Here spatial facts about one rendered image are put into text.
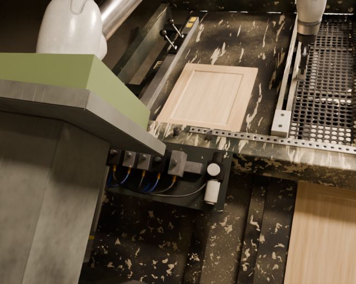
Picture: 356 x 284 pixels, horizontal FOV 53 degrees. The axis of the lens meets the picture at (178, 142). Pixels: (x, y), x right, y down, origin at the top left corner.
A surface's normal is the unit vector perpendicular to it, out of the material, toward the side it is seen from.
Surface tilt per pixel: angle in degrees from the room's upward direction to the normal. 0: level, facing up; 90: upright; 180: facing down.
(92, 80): 90
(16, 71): 90
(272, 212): 90
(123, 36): 90
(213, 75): 58
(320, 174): 148
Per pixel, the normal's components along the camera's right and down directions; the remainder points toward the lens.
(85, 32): 0.73, -0.07
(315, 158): -0.14, -0.70
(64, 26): 0.13, -0.22
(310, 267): -0.29, -0.21
